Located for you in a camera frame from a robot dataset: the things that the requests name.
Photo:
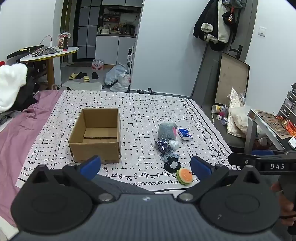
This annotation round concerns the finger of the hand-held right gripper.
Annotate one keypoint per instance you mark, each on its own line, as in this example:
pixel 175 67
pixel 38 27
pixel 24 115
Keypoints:
pixel 240 159

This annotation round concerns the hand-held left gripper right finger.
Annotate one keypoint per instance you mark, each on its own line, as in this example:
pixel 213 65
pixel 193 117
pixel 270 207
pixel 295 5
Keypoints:
pixel 200 168

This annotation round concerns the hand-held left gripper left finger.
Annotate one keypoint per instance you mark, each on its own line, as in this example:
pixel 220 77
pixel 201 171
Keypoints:
pixel 89 167

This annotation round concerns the brown cardboard box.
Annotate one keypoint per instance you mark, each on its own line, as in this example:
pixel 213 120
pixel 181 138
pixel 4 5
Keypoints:
pixel 94 150

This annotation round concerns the burger plush toy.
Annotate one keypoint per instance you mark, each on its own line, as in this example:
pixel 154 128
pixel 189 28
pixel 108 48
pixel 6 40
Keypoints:
pixel 184 176

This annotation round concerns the black crochet pouch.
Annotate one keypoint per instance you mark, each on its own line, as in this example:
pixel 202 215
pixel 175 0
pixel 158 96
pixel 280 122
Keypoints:
pixel 172 165

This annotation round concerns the blue tissue pack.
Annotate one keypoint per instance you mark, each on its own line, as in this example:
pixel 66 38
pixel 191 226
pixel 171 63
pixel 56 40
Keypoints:
pixel 185 134

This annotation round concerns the dark plastic-wrapped bundle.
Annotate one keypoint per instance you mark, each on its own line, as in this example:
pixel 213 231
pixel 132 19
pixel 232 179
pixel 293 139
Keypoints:
pixel 163 147

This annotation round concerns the grey plush toy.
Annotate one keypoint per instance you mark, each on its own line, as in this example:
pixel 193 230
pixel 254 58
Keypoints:
pixel 166 131

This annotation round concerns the person's right hand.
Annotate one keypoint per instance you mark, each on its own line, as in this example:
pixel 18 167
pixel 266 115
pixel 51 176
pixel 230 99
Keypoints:
pixel 286 208

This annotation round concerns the grey side table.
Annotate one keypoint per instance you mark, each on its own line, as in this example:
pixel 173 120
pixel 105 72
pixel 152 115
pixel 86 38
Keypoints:
pixel 252 129

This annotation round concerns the crumpled white plastic bag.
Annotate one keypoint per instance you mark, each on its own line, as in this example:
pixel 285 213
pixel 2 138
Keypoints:
pixel 240 118

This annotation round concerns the white charger cube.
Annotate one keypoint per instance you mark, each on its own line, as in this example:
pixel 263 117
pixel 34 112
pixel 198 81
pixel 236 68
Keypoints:
pixel 222 120

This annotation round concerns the brown patterned mat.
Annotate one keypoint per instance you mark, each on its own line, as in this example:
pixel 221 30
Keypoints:
pixel 270 122

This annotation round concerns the thin white stick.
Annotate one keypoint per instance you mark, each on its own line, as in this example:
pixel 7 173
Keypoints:
pixel 212 117

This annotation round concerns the paper cup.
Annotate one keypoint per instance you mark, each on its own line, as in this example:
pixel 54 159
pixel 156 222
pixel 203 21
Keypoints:
pixel 217 109

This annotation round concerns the grey drawer organiser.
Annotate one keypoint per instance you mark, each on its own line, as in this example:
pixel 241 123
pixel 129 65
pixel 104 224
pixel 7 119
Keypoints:
pixel 289 106

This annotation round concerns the patterned paper bag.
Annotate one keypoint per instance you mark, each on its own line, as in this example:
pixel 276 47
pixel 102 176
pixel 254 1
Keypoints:
pixel 234 97

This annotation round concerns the framed wooden board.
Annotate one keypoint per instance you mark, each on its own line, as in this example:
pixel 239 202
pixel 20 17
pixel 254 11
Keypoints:
pixel 231 81

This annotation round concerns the pink bed sheet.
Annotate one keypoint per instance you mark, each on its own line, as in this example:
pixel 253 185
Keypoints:
pixel 13 143

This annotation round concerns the grey bath mat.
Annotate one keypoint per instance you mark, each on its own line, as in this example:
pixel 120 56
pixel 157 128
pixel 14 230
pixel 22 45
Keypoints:
pixel 83 85

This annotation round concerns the yellow slipper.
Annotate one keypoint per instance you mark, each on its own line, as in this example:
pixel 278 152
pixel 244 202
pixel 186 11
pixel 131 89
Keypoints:
pixel 86 78
pixel 73 76

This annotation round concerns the black slipper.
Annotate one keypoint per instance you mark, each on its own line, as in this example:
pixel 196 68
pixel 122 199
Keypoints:
pixel 95 75
pixel 81 75

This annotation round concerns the pair of dark shoes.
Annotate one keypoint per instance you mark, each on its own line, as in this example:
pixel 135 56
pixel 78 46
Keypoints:
pixel 145 91

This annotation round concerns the black clothes pile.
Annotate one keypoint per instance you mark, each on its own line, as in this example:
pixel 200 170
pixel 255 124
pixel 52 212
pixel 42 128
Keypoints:
pixel 27 95

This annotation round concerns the grey plastic bag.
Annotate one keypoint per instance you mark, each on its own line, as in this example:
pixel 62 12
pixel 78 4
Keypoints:
pixel 114 73

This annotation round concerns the water bottle pack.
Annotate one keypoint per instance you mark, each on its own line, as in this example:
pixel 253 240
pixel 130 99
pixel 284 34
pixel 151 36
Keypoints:
pixel 98 64

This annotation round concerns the white fluffy garment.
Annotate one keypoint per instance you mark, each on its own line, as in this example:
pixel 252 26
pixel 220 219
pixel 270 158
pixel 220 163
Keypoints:
pixel 10 85

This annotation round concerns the white oval table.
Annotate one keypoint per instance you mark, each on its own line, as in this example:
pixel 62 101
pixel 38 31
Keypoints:
pixel 49 60

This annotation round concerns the dark spray bottle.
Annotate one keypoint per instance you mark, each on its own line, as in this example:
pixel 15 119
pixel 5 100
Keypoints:
pixel 129 55

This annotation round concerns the white kitchen cabinet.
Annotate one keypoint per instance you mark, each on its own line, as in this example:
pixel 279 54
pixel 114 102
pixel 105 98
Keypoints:
pixel 108 48

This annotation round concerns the grey cloth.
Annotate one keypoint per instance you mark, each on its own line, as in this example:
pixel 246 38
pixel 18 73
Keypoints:
pixel 45 51

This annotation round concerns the red snack jar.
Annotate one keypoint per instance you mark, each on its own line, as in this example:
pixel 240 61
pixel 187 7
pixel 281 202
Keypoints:
pixel 63 42

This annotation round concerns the black flat board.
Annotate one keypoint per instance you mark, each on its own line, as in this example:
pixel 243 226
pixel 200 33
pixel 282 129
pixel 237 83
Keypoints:
pixel 20 52

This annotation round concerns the black glass door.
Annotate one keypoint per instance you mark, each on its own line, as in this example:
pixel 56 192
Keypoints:
pixel 86 30

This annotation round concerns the hanging jackets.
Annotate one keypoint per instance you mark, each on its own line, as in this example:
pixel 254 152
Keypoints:
pixel 211 23

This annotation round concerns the red hanging charm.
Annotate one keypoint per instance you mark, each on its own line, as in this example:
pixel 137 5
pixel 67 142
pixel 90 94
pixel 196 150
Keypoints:
pixel 230 16

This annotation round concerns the white light switch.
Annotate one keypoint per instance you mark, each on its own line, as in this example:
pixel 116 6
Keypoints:
pixel 262 31

